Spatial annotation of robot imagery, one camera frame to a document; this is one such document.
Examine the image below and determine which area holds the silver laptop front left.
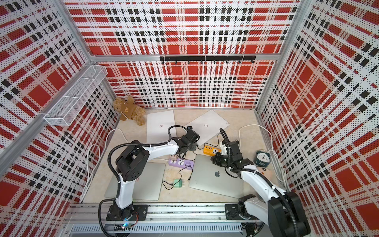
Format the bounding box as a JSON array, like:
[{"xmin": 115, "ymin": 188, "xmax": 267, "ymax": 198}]
[{"xmin": 104, "ymin": 162, "xmax": 166, "ymax": 201}]

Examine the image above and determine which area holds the orange power strip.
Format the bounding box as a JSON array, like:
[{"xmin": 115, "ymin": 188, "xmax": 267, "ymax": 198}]
[{"xmin": 203, "ymin": 145, "xmax": 222, "ymax": 157}]

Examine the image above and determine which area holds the white laptop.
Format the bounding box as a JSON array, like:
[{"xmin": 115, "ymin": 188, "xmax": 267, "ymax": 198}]
[
  {"xmin": 186, "ymin": 110, "xmax": 230, "ymax": 146},
  {"xmin": 147, "ymin": 111, "xmax": 175, "ymax": 144}
]

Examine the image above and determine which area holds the silver apple laptop front right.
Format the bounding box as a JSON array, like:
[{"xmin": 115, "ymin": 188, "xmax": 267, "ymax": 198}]
[{"xmin": 189, "ymin": 155, "xmax": 243, "ymax": 198}]

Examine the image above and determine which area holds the white laptop back right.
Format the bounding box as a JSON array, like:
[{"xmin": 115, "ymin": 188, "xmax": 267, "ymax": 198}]
[{"xmin": 186, "ymin": 110, "xmax": 230, "ymax": 146}]

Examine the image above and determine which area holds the purple power strip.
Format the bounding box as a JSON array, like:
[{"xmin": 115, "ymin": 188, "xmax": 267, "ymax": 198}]
[{"xmin": 168, "ymin": 159, "xmax": 194, "ymax": 169}]

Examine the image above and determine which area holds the green charger adapter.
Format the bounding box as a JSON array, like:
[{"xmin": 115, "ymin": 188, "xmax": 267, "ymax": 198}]
[{"xmin": 173, "ymin": 179, "xmax": 183, "ymax": 188}]

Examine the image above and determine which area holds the white cable right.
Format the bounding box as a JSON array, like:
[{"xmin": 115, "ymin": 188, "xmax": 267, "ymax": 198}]
[{"xmin": 238, "ymin": 123, "xmax": 297, "ymax": 202}]

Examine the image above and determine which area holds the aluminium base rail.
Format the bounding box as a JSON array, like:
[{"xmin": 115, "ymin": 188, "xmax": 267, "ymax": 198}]
[{"xmin": 59, "ymin": 202, "xmax": 271, "ymax": 237}]

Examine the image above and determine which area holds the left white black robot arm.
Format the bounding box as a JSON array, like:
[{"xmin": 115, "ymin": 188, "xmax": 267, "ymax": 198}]
[{"xmin": 98, "ymin": 125, "xmax": 200, "ymax": 222}]

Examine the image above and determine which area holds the teal alarm clock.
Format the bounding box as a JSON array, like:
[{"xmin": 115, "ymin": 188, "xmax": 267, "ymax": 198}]
[{"xmin": 253, "ymin": 151, "xmax": 271, "ymax": 168}]

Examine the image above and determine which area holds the black hook rail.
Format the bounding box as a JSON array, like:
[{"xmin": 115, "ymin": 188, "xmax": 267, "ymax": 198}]
[{"xmin": 159, "ymin": 55, "xmax": 257, "ymax": 63}]

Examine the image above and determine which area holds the pink charger adapter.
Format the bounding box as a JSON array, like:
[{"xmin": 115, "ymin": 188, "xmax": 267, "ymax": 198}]
[{"xmin": 170, "ymin": 155, "xmax": 178, "ymax": 161}]

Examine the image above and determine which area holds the brown teddy bear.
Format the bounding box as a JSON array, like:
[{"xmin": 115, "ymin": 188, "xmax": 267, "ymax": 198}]
[{"xmin": 113, "ymin": 96, "xmax": 146, "ymax": 126}]

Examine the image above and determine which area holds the white laptop back left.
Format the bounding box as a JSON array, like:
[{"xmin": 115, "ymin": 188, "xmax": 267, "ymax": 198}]
[{"xmin": 147, "ymin": 111, "xmax": 175, "ymax": 144}]

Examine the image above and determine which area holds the white wire mesh shelf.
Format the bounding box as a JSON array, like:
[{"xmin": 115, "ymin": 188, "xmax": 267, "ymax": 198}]
[{"xmin": 43, "ymin": 65, "xmax": 108, "ymax": 126}]

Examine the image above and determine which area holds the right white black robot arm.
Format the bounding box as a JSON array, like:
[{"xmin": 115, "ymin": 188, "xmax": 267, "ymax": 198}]
[{"xmin": 211, "ymin": 140, "xmax": 311, "ymax": 237}]

